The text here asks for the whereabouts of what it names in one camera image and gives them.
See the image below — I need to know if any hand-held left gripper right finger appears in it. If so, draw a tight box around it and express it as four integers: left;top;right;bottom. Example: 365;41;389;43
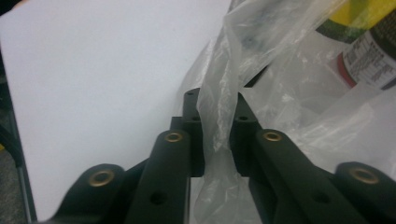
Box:
230;92;262;178

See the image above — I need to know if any red labelled can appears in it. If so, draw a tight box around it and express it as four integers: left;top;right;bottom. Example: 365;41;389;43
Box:
316;0;396;91

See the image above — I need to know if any clear plastic smiley bag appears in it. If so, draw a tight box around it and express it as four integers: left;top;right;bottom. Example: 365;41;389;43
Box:
174;0;396;224

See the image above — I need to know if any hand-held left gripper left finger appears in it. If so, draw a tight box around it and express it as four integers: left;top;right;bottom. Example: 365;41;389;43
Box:
170;88;205;177

